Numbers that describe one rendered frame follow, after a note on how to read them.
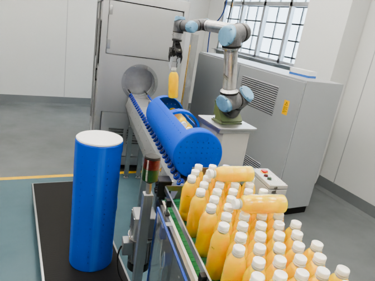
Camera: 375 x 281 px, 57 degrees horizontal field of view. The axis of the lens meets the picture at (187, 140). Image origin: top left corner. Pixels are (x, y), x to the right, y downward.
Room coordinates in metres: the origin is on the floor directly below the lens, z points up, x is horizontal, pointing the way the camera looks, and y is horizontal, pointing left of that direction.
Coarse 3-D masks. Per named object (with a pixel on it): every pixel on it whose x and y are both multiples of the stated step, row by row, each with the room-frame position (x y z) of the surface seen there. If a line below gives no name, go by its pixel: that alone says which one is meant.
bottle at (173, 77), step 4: (172, 72) 2.45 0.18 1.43; (176, 72) 2.46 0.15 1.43; (172, 76) 2.44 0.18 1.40; (176, 76) 2.45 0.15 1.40; (172, 80) 2.44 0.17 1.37; (176, 80) 2.45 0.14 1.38; (172, 84) 2.44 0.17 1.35; (176, 84) 2.45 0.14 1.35; (172, 88) 2.44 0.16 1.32; (176, 88) 2.45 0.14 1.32; (172, 92) 2.44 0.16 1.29; (176, 92) 2.45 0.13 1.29; (172, 96) 2.44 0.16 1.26; (176, 96) 2.45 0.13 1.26
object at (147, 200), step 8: (144, 192) 1.22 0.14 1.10; (144, 200) 1.20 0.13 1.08; (152, 200) 1.21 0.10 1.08; (144, 208) 1.20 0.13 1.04; (144, 216) 1.20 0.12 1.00; (144, 224) 1.20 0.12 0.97; (144, 232) 1.20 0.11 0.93; (144, 240) 1.21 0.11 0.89; (136, 248) 1.22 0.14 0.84; (144, 248) 1.21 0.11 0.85; (136, 256) 1.20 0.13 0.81; (144, 256) 1.21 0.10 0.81; (136, 264) 1.20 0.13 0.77; (136, 272) 1.20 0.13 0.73; (136, 280) 1.20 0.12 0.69
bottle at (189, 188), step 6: (186, 186) 1.40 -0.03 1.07; (192, 186) 1.40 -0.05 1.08; (186, 192) 1.39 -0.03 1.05; (192, 192) 1.39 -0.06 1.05; (180, 198) 1.42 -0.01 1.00; (186, 198) 1.39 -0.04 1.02; (180, 204) 1.40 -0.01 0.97; (186, 204) 1.38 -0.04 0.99; (180, 210) 1.40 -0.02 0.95; (186, 210) 1.38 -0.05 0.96; (186, 216) 1.38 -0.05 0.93
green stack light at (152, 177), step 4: (144, 168) 1.21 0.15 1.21; (144, 172) 1.20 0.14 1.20; (148, 172) 1.19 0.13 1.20; (152, 172) 1.19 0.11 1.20; (156, 172) 1.20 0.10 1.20; (144, 176) 1.20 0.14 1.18; (148, 176) 1.19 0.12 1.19; (152, 176) 1.19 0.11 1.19; (156, 176) 1.20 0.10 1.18; (144, 180) 1.20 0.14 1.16; (148, 180) 1.19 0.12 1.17; (152, 180) 1.19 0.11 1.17; (156, 180) 1.21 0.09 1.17
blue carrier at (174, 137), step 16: (160, 96) 2.54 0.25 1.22; (160, 112) 2.23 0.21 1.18; (176, 112) 2.13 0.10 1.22; (160, 128) 2.06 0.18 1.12; (176, 128) 1.87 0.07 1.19; (192, 128) 1.80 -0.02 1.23; (176, 144) 1.72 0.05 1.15; (192, 144) 1.74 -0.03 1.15; (208, 144) 1.77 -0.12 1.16; (176, 160) 1.72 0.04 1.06; (192, 160) 1.75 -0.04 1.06; (208, 160) 1.78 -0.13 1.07
